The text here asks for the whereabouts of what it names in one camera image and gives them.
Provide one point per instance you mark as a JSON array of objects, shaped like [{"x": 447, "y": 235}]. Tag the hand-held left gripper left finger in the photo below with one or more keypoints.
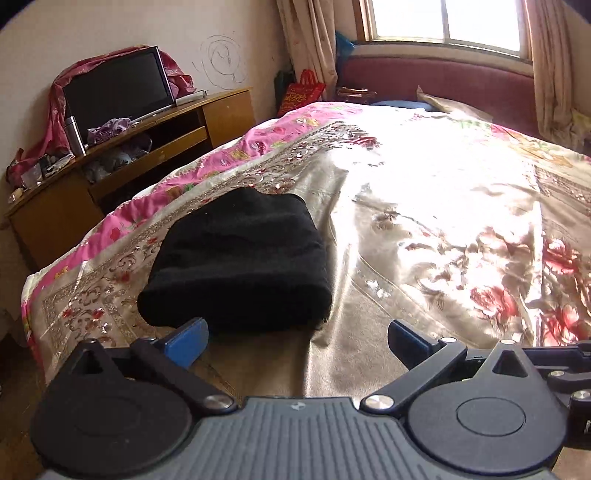
[{"x": 187, "y": 341}]

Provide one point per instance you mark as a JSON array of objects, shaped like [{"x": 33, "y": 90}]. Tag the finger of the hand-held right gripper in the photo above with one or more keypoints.
[{"x": 568, "y": 353}]

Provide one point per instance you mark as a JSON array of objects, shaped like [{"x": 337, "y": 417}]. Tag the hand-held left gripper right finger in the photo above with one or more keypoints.
[{"x": 408, "y": 341}]

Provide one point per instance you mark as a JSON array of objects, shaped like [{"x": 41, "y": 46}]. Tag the black pants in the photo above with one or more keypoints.
[{"x": 240, "y": 258}]

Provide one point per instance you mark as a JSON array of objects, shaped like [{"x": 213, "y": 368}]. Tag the floral satin bedspread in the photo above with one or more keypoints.
[{"x": 415, "y": 230}]

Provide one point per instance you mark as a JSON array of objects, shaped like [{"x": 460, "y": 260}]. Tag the wooden television cabinet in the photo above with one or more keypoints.
[{"x": 51, "y": 217}]

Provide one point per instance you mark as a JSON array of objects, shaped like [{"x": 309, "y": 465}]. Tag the grey blue bag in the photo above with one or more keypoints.
[{"x": 113, "y": 159}]

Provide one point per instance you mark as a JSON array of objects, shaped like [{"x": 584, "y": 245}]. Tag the purple cloth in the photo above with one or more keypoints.
[{"x": 108, "y": 130}]

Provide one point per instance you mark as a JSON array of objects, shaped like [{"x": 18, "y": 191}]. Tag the steel thermos flask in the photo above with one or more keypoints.
[{"x": 75, "y": 136}]

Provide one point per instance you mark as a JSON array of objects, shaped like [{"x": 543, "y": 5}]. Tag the blue pillow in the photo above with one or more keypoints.
[{"x": 401, "y": 104}]

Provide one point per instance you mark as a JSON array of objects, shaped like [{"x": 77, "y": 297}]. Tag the cream pillow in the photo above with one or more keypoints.
[{"x": 448, "y": 104}]

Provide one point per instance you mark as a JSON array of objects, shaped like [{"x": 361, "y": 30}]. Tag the pink satin cloth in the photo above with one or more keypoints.
[{"x": 54, "y": 129}]

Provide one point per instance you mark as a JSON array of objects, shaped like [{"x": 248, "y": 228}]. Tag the wooden rack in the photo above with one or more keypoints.
[{"x": 353, "y": 92}]

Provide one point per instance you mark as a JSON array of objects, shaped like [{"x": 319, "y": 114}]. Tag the flat screen television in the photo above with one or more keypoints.
[{"x": 115, "y": 87}]

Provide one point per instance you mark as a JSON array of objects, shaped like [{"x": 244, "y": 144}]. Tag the maroon padded headboard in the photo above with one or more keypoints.
[{"x": 438, "y": 78}]

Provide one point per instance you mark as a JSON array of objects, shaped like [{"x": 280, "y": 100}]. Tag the red shopping bag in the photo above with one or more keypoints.
[{"x": 302, "y": 92}]

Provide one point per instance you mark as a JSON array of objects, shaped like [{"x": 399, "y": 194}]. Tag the blue plastic bag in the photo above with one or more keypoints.
[{"x": 344, "y": 46}]

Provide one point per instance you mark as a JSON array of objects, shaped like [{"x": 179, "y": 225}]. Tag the window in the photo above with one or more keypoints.
[{"x": 443, "y": 23}]

